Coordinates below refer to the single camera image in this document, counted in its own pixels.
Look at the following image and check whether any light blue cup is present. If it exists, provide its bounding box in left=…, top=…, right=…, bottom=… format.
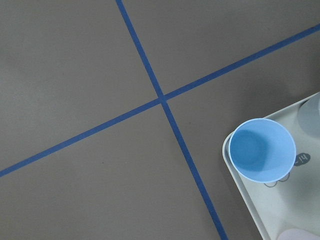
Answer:
left=227, top=118, right=297, bottom=184

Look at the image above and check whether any grey plastic cup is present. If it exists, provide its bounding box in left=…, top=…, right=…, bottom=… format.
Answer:
left=297, top=92, right=320, bottom=139

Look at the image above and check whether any pink plastic cup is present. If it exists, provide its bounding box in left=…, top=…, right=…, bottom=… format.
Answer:
left=277, top=228, right=320, bottom=240

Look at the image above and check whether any cream serving tray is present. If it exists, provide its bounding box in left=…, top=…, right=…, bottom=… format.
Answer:
left=222, top=97, right=320, bottom=240

